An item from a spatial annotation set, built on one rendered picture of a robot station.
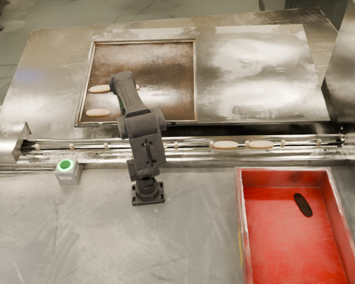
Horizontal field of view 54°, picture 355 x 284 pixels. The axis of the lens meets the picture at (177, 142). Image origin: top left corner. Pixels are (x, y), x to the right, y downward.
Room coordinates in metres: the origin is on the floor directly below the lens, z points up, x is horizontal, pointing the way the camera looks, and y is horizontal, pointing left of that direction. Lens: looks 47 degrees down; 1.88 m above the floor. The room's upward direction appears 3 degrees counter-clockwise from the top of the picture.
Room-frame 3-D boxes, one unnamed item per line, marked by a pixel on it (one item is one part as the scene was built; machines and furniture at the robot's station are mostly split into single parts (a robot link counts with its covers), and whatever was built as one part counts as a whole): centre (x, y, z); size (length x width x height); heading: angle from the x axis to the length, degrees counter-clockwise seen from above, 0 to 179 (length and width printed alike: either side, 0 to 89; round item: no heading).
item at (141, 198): (0.74, 0.12, 0.86); 0.12 x 0.09 x 0.08; 93
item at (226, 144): (0.94, -0.19, 0.86); 0.10 x 0.04 x 0.01; 87
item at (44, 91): (1.48, -0.07, 0.41); 1.80 x 1.16 x 0.82; 93
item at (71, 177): (0.84, 0.42, 0.84); 0.08 x 0.08 x 0.11; 87
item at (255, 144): (0.93, -0.33, 0.86); 0.10 x 0.04 x 0.01; 87
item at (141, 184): (0.76, 0.13, 0.94); 0.09 x 0.05 x 0.10; 14
